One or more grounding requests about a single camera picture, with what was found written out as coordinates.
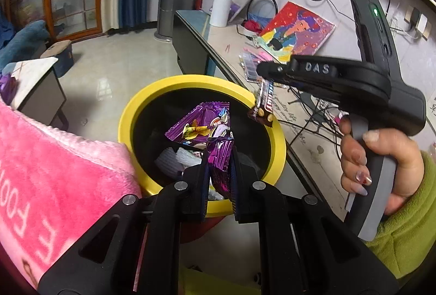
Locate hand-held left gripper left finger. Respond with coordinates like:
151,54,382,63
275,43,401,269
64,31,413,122
37,150,211,295

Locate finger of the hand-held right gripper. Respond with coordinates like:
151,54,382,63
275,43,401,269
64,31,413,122
257,55,342,105

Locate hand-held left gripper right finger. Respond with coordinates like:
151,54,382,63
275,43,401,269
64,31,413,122
229,145,400,295

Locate brown chocolate bar wrapper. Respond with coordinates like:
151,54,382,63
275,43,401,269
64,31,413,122
247,79,277,127

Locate purple yellow snack packet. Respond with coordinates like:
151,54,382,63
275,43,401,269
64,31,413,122
164,101,234,149

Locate yellow rimmed trash bin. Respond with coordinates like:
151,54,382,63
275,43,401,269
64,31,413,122
117,75,287,218

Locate person's right forearm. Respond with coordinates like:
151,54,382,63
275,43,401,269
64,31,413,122
366,150,436,280

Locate person's right hand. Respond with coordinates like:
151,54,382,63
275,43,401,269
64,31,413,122
339,115,426,215

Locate colourful portrait painting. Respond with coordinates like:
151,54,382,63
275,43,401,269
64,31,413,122
256,1,337,65

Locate pink plastic tool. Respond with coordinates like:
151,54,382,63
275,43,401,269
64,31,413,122
243,47,273,62

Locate red stool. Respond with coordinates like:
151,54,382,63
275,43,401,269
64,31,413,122
179,213,232,244

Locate clear bead organiser box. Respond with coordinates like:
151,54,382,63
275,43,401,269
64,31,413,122
238,51,290,89

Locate long television cabinet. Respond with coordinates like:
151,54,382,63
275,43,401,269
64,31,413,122
173,10,436,224

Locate white purple picture card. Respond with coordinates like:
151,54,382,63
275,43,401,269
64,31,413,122
228,0,258,23

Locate green jacket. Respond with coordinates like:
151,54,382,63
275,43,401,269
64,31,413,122
179,264,263,295

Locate white ribbed vase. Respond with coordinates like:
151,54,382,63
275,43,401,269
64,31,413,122
209,0,233,27

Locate pink fleece blanket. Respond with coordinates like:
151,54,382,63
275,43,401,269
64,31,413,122
0,99,142,295

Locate small dark stool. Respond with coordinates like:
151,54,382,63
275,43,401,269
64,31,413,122
40,40,74,78

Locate white top coffee table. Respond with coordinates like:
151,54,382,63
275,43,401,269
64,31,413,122
7,57,69,130

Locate purple bag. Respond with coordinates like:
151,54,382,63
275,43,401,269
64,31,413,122
0,73,17,105

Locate blue patterned sofa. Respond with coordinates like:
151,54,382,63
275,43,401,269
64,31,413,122
0,11,48,72

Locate tangle of black cables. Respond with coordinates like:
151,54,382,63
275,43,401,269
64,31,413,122
288,91,344,142

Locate basket with black handle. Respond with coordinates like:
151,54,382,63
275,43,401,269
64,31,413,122
237,0,278,37

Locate wall socket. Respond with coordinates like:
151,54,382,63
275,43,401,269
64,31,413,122
405,6,429,40

